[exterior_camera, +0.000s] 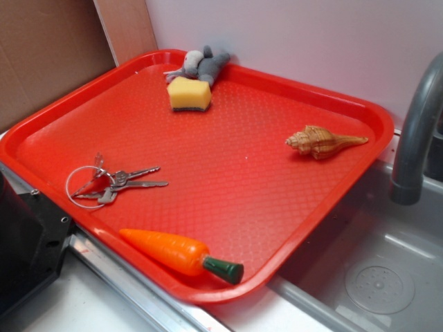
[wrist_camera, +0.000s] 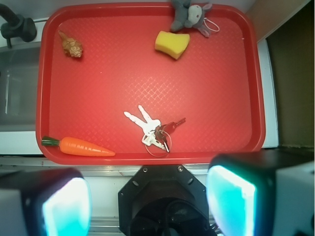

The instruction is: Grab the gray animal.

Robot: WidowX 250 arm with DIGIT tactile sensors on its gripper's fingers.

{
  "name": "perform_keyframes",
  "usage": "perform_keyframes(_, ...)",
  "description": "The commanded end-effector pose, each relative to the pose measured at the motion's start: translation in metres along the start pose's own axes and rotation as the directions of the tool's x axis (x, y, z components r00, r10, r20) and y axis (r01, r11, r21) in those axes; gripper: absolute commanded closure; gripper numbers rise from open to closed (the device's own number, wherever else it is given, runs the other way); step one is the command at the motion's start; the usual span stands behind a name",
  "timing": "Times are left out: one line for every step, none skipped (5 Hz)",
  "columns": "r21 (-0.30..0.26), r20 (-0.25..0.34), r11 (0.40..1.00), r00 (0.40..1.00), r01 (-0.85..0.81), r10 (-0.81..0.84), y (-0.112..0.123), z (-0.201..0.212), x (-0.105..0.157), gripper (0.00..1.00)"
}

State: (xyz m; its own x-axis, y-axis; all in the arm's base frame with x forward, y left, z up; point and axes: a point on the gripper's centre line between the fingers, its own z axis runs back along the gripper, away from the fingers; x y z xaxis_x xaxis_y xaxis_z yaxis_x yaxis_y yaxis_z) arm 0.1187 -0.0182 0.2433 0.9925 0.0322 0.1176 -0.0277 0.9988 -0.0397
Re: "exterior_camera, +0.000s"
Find gray plush bunny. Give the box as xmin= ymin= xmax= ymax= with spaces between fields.
xmin=163 ymin=45 xmax=230 ymax=87

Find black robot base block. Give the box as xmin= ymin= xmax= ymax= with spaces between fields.
xmin=1 ymin=175 xmax=73 ymax=317

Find red plastic tray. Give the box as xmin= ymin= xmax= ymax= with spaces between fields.
xmin=1 ymin=50 xmax=394 ymax=304

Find yellow sponge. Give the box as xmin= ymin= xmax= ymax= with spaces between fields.
xmin=167 ymin=77 xmax=212 ymax=111

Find tan spiral seashell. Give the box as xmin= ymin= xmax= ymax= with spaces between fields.
xmin=284 ymin=125 xmax=369 ymax=160

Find orange toy carrot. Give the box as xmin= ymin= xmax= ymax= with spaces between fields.
xmin=119 ymin=228 xmax=244 ymax=285

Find silver key bunch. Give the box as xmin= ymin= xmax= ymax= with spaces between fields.
xmin=64 ymin=152 xmax=169 ymax=210

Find gray plastic sink basin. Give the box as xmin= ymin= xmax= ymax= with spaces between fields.
xmin=269 ymin=162 xmax=442 ymax=331

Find gray faucet spout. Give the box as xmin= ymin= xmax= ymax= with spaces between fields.
xmin=390 ymin=53 xmax=442 ymax=205

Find brown cardboard panel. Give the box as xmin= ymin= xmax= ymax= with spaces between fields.
xmin=1 ymin=1 xmax=157 ymax=132

